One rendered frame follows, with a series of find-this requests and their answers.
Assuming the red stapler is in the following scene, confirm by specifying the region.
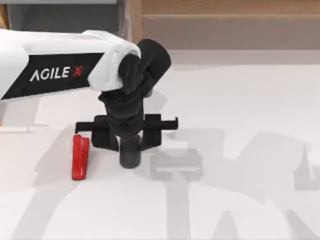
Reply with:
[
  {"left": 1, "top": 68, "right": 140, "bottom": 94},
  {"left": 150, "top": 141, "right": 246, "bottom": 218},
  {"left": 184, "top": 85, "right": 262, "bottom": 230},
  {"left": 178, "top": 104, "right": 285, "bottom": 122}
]
[{"left": 71, "top": 133, "right": 90, "bottom": 181}]

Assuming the dark grey cylinder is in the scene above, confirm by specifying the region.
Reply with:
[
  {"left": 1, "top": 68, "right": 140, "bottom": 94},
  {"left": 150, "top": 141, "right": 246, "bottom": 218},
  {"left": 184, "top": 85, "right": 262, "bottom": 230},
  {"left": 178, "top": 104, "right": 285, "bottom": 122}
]
[{"left": 118, "top": 134, "right": 142, "bottom": 169}]

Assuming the grey cabinet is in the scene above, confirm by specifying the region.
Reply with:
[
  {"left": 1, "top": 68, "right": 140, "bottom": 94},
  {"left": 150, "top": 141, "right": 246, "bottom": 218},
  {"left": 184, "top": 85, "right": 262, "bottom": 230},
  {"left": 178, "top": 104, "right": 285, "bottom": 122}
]
[{"left": 5, "top": 0, "right": 131, "bottom": 41}]

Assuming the wooden cupboard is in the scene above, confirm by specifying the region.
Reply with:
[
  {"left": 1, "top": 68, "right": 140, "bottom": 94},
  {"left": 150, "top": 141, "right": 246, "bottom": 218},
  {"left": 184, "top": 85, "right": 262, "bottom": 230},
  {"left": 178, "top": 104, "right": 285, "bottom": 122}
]
[{"left": 129, "top": 0, "right": 320, "bottom": 51}]

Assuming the wooden drawer front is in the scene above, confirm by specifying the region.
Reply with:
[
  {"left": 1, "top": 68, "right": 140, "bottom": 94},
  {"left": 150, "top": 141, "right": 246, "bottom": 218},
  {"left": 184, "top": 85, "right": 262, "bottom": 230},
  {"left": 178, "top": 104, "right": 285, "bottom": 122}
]
[{"left": 141, "top": 14, "right": 320, "bottom": 51}]

